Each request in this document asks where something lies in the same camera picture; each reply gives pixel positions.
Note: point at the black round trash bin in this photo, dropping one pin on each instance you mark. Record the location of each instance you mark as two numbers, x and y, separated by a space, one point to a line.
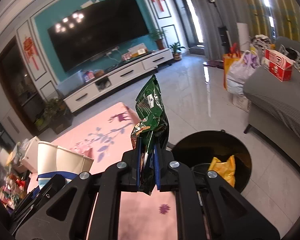
190 150

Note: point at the white television cabinet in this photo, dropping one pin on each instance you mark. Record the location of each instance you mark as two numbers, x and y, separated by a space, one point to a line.
125 73

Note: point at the red and white cardboard box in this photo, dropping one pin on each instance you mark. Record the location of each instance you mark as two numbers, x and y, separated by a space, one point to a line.
277 66

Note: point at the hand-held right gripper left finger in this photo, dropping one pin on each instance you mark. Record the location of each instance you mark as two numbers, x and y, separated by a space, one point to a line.
139 170

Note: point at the brown round item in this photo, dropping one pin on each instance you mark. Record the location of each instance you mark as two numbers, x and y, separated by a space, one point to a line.
98 73

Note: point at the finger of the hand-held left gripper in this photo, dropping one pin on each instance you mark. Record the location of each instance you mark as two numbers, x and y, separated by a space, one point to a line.
52 187

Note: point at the clear plastic box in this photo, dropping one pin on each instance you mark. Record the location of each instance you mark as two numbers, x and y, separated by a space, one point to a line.
71 83

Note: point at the green snack packet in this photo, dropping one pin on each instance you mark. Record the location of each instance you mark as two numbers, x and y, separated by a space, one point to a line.
150 105

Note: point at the grey sheer curtain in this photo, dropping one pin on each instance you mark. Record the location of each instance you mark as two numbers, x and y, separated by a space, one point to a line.
237 5

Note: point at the white router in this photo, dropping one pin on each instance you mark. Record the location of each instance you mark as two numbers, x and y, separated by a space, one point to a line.
88 3

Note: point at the potted plant red pot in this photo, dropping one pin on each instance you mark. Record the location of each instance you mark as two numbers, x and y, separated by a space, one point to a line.
158 36

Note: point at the pile of colourful packets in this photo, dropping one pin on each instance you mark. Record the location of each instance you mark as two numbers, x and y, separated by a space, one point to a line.
12 187

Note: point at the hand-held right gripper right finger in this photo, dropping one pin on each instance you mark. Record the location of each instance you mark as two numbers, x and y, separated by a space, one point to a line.
157 175

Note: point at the white plastic shopping bag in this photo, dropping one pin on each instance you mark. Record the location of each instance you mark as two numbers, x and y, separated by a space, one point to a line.
240 72

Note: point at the grey sofa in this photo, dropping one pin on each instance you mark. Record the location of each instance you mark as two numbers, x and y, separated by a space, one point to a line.
272 100

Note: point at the orange and white box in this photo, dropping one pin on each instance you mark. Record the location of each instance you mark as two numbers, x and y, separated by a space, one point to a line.
137 50

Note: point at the blue small box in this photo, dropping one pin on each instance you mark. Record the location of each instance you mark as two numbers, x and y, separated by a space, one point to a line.
89 76

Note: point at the pile of patterned clothes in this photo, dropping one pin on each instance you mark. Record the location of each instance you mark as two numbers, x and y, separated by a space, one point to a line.
261 41

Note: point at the dark glass display cabinet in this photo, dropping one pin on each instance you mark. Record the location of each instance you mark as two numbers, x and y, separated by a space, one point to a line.
17 80

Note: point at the orange shopping bag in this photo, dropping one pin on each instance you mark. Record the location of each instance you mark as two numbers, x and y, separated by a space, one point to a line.
226 65

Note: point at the tall white appliance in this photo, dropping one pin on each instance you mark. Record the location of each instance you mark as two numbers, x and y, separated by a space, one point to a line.
242 33

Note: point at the yellow patterned curtain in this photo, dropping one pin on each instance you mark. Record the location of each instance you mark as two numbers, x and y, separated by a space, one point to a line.
260 12

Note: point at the pink printed tablecloth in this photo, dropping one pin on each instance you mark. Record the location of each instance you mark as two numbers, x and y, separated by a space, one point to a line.
107 130

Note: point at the dark red floor mat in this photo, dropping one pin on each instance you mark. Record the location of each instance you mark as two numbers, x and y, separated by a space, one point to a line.
212 63

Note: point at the pink small packets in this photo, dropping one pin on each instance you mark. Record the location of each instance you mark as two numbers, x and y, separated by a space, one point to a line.
126 56

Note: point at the potted plant white pot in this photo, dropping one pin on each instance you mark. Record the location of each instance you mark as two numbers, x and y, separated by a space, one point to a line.
176 51

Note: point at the large black television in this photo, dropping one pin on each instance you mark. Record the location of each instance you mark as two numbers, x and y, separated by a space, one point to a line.
95 30

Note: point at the black and white clothes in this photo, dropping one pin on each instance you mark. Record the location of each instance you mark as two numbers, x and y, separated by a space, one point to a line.
293 55

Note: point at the potted plant dark pot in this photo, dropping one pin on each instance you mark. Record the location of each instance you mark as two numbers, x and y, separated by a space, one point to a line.
55 115

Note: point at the yellow snack packet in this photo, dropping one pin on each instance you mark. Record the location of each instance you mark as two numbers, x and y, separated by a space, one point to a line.
221 170

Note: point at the black upright appliance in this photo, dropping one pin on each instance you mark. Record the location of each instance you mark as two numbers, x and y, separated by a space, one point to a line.
223 37

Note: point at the white paper cup blue print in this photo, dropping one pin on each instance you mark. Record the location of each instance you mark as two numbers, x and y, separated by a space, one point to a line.
65 160

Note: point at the flat white box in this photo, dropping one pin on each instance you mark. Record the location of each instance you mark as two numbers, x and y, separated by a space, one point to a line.
30 155

